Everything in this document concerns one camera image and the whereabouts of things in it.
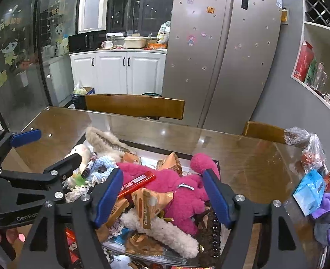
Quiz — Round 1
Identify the pink plush toy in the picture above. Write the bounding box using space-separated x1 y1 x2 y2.
116 153 221 236

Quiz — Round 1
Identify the white plush toy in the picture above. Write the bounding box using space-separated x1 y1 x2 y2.
64 144 91 171

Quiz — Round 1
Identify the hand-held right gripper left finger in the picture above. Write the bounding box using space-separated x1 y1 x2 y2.
19 167 124 269

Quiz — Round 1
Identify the dark glass wall cabinet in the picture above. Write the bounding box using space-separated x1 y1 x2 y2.
107 0 177 38

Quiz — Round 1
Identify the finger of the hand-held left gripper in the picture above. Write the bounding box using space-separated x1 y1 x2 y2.
0 129 42 163
0 154 83 186

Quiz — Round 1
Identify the blue box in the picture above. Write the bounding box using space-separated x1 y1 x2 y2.
293 169 327 216

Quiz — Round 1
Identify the white crochet scrunchie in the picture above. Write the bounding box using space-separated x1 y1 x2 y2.
65 185 91 202

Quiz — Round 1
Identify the red patterned packet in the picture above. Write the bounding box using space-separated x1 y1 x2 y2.
65 228 79 269

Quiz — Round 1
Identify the dark cardboard box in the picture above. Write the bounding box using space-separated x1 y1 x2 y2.
61 143 222 268

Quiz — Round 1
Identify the white fluffy headband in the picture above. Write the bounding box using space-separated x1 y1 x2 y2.
120 211 199 258

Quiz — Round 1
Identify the black microwave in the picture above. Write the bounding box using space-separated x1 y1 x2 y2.
68 31 107 53

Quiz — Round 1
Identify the silver refrigerator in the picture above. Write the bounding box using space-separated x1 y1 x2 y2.
162 0 283 132

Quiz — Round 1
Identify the white base cabinet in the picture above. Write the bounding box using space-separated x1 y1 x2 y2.
70 49 167 96

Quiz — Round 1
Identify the black red tube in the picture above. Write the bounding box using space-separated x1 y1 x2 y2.
81 151 99 178

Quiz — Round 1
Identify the beige fur headband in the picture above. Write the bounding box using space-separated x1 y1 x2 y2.
85 126 137 157

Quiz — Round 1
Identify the white wall shelf unit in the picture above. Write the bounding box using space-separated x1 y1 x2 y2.
291 0 330 124

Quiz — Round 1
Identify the bag of green fruit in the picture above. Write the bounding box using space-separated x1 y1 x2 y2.
72 81 95 96

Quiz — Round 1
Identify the red box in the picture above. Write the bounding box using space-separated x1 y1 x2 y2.
293 41 315 82

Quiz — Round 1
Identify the glass sliding door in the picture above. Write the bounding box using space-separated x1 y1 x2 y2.
0 0 85 110

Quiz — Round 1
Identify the white plastic bag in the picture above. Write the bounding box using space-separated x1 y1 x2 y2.
156 21 171 45

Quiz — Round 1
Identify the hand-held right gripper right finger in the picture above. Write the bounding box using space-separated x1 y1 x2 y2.
202 169 304 269

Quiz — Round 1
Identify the wooden desktop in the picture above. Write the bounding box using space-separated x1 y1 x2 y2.
1 106 330 269

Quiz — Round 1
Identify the person's left hand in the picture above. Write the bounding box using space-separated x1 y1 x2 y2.
0 220 22 245

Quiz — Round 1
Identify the triangular brown snack packet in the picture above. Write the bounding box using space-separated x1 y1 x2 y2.
124 232 165 255
156 152 184 178
133 188 174 230
106 197 129 227

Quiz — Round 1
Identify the cream pot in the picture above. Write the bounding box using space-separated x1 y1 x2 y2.
124 35 149 49

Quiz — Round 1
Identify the red stick packet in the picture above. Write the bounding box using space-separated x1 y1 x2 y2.
118 173 156 199

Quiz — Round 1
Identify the grey cloth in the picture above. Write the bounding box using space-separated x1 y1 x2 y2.
314 213 330 245

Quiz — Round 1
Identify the blue crochet scrunchie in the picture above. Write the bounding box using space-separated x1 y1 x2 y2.
90 157 118 187

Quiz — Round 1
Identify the purple cloth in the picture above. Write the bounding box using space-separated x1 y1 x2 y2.
311 192 330 230

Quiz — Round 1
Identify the clear plastic bag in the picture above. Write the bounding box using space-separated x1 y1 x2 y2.
283 127 327 174

